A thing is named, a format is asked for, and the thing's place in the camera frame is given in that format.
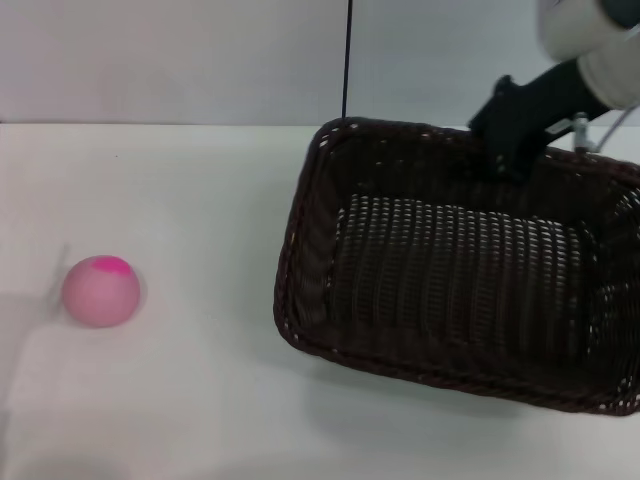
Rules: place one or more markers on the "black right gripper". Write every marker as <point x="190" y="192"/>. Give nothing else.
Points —
<point x="530" y="107"/>

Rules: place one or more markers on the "dark brown wicker basket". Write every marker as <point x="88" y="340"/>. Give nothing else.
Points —
<point x="450" y="280"/>

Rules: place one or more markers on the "pink ball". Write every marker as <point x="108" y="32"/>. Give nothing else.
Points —
<point x="97" y="297"/>

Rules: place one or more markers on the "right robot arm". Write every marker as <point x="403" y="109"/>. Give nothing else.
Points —
<point x="595" y="35"/>

